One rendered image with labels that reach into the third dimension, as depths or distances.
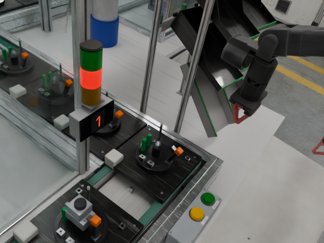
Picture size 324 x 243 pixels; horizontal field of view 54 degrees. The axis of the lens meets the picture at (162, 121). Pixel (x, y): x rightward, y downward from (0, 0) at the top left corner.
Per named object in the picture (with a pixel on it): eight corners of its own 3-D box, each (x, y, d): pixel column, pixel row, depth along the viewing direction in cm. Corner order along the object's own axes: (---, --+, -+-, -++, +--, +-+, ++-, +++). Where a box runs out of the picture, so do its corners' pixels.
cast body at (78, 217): (96, 220, 81) (96, 204, 77) (83, 232, 78) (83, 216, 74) (73, 201, 84) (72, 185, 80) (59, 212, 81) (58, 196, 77)
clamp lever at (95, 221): (101, 235, 81) (101, 218, 76) (96, 240, 80) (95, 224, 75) (91, 226, 82) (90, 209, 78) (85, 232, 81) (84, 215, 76)
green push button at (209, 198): (215, 200, 101) (217, 196, 99) (209, 209, 98) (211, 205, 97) (205, 193, 102) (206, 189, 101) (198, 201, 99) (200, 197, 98)
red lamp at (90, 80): (105, 84, 77) (106, 66, 74) (90, 92, 74) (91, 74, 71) (90, 74, 79) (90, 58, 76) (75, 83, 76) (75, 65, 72)
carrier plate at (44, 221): (143, 228, 90) (144, 224, 88) (80, 301, 74) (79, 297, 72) (82, 182, 98) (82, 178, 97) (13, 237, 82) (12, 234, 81)
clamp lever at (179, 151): (172, 160, 104) (184, 150, 99) (169, 164, 103) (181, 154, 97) (165, 153, 105) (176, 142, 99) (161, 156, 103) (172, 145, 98)
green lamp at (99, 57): (106, 66, 74) (107, 47, 71) (91, 74, 71) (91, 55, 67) (90, 57, 76) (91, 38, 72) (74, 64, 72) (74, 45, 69)
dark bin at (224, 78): (240, 80, 112) (254, 68, 106) (218, 92, 104) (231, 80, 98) (194, 19, 116) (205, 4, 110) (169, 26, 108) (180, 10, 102)
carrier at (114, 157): (201, 160, 113) (209, 135, 104) (162, 205, 97) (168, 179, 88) (147, 128, 121) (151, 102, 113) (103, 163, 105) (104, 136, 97)
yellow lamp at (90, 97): (105, 100, 80) (105, 84, 77) (90, 108, 77) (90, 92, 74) (90, 91, 82) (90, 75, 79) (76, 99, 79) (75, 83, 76)
